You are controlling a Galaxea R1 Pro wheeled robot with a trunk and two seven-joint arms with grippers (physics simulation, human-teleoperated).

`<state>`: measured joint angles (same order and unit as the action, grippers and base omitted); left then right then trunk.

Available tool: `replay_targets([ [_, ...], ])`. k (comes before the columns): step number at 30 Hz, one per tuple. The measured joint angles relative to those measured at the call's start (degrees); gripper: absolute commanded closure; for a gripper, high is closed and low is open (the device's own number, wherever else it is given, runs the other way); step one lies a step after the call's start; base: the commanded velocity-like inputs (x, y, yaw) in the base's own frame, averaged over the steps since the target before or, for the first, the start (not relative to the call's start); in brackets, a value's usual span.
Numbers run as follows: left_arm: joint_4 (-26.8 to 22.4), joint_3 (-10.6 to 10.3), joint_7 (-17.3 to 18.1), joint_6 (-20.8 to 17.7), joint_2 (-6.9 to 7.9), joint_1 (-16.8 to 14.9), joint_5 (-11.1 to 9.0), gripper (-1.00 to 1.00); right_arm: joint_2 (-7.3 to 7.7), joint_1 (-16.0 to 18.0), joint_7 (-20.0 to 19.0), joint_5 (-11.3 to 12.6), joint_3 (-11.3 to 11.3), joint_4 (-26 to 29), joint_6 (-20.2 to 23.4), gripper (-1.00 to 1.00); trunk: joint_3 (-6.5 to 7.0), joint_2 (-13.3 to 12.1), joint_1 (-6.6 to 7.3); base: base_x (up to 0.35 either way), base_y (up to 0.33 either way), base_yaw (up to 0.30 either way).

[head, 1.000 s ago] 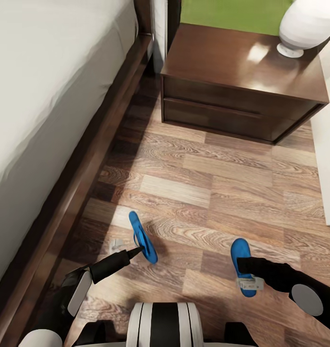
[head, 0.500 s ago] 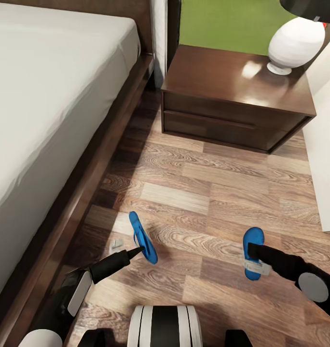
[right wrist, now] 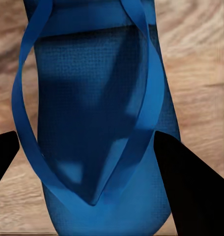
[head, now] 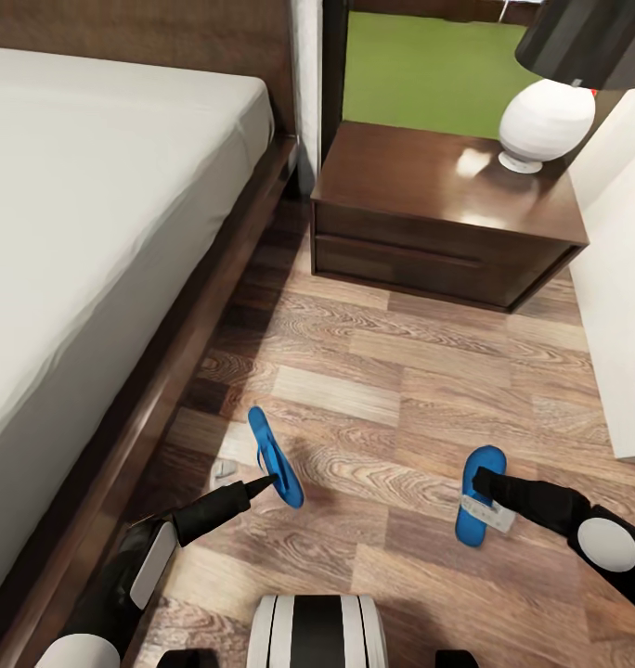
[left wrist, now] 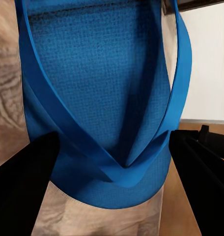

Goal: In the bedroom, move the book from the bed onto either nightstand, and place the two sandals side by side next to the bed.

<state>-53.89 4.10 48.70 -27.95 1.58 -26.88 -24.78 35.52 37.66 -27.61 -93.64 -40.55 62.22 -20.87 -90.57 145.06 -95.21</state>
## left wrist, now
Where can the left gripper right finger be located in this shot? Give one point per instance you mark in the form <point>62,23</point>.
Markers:
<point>202,174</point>

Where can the sandal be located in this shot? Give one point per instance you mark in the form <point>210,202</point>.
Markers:
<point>95,71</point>

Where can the sliding door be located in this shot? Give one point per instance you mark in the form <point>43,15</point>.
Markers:
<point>177,216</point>

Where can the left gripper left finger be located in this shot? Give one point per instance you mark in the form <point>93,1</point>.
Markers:
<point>24,179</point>

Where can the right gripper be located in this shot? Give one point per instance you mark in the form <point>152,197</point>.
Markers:
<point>211,140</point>

